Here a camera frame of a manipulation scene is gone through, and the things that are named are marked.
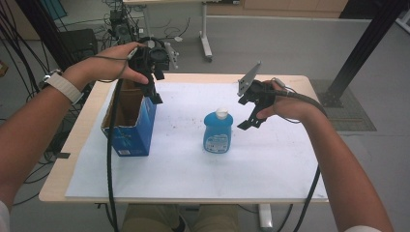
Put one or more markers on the person's right hand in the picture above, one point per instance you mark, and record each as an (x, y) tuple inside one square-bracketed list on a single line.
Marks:
[(293, 106)]

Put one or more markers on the blue cardboard box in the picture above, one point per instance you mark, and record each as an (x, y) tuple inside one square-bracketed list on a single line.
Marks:
[(137, 129)]

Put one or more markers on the wooden cabinet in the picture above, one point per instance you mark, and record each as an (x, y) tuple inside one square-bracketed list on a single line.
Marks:
[(277, 8)]

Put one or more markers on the black computer tower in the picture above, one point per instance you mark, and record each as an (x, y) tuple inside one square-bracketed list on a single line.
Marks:
[(122, 27)]

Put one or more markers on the teal panel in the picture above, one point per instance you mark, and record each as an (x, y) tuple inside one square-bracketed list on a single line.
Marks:
[(53, 8)]

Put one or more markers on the white-legged desk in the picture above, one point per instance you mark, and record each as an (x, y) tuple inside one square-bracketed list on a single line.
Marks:
[(205, 35)]

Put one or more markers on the black clip on table edge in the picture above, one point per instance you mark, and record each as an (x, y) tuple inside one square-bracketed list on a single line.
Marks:
[(63, 155)]

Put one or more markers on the person's left hand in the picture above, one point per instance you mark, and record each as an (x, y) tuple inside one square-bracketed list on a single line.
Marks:
[(100, 66)]

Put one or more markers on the white table sheet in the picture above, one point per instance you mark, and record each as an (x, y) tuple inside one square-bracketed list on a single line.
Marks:
[(193, 174)]

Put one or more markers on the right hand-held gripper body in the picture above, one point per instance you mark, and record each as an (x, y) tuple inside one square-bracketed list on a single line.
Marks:
[(262, 93)]

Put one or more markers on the dark upright post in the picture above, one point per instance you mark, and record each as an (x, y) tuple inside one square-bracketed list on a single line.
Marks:
[(42, 29)]

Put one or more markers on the person's khaki trousers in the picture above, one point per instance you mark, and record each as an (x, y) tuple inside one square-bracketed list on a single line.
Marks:
[(148, 219)]

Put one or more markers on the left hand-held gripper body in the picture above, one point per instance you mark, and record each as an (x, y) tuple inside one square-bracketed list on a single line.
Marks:
[(154, 56)]

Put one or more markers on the black metal frame stand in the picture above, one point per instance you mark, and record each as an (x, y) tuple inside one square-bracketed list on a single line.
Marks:
[(364, 42)]

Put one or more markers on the blue plastic bottle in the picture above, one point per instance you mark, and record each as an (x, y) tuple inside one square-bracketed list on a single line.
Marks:
[(217, 132)]

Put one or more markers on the white table leg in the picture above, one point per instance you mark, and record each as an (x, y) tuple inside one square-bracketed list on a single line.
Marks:
[(265, 217)]

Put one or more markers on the black case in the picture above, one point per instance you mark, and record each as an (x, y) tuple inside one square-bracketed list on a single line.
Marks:
[(79, 45)]

